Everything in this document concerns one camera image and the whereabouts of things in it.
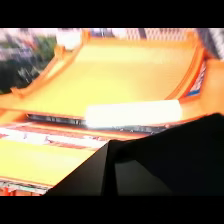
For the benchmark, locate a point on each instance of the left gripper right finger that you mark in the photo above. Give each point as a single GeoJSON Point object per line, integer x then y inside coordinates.
{"type": "Point", "coordinates": [136, 181]}

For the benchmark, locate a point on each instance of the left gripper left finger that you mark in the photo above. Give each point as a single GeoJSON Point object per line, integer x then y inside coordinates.
{"type": "Point", "coordinates": [90, 176]}

